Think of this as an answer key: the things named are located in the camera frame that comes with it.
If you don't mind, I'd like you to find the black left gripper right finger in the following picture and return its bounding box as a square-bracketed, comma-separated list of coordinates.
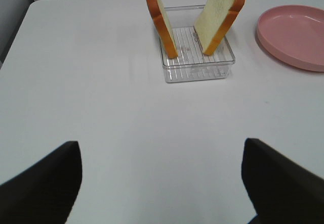
[241, 138, 323, 223]

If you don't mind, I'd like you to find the pink plate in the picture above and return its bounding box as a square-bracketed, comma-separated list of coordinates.
[256, 5, 323, 72]

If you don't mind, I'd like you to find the clear left plastic container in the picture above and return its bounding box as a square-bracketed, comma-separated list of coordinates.
[159, 5, 235, 83]

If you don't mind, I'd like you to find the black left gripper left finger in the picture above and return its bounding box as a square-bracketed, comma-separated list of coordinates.
[1, 141, 83, 223]

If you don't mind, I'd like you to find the upright bread slice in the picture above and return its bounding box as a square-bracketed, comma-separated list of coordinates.
[146, 0, 178, 59]

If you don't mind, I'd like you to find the bread slice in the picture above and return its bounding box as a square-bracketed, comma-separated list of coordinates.
[194, 0, 245, 56]
[146, 0, 178, 59]

